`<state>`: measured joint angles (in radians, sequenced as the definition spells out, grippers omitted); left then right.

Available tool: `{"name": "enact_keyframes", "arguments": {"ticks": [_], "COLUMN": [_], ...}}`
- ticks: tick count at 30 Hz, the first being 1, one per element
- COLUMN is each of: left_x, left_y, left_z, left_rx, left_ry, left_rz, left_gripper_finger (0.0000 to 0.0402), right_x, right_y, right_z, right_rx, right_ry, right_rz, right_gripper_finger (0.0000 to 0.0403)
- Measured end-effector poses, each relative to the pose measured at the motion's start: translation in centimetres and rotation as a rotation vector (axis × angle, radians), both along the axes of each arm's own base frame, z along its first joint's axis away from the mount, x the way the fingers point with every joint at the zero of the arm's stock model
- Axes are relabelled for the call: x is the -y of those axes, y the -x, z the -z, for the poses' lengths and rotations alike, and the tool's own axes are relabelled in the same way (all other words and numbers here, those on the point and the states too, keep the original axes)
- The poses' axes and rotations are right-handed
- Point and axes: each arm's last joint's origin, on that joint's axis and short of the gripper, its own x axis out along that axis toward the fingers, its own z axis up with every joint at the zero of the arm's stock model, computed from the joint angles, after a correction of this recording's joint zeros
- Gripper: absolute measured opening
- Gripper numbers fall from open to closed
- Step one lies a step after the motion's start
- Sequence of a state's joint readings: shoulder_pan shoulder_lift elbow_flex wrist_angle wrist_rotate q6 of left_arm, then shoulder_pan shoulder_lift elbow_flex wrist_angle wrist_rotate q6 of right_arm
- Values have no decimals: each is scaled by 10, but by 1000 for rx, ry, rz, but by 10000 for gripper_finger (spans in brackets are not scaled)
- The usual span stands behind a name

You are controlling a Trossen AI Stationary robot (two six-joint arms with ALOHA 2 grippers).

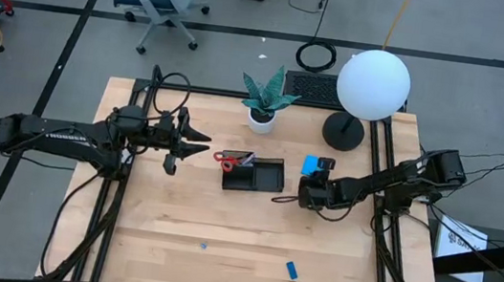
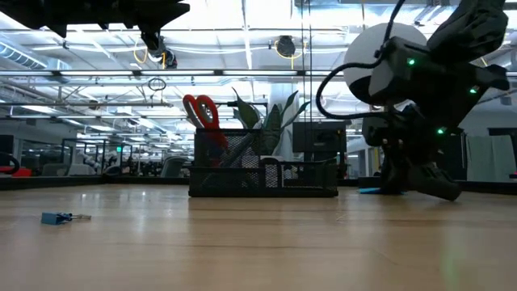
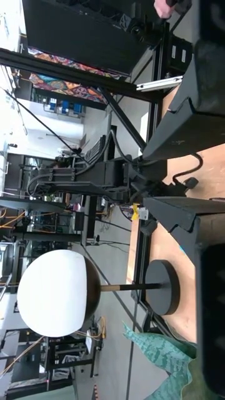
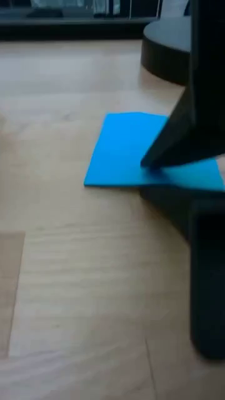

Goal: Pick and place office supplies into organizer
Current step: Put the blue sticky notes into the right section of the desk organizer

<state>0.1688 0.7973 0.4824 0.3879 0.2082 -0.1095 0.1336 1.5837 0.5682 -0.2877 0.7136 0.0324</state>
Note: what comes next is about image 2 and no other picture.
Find black ceiling cable reel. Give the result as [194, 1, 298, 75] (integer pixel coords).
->
[145, 35, 179, 70]
[275, 35, 298, 60]

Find small blue binder clip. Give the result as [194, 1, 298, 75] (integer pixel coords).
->
[40, 211, 92, 226]

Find pale green panel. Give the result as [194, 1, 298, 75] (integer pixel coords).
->
[466, 134, 517, 183]

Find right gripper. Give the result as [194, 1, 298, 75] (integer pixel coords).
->
[362, 104, 462, 202]

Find black metal table frame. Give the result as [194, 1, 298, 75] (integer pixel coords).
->
[0, 174, 517, 196]

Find blue sticky note pad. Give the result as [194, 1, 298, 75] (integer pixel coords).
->
[358, 186, 405, 196]

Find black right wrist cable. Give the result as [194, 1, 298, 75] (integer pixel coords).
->
[315, 0, 407, 121]

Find grey and blue office chair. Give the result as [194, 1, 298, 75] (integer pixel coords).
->
[160, 155, 191, 179]

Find white globe lamp black stand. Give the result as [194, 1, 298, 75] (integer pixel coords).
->
[342, 22, 429, 122]

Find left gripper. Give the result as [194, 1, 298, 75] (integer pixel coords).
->
[92, 0, 191, 52]

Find black box on stand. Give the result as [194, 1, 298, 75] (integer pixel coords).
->
[292, 120, 347, 179]

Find black hanging cable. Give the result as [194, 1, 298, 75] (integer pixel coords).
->
[301, 0, 314, 122]

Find green plant in white pot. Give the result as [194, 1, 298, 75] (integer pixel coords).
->
[232, 87, 312, 179]

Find black mesh desk organizer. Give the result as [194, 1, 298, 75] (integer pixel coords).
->
[187, 128, 339, 199]

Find red-handled scissors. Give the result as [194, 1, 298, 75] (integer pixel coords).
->
[182, 94, 230, 167]

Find black cabinet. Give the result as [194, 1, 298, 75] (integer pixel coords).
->
[443, 133, 469, 181]

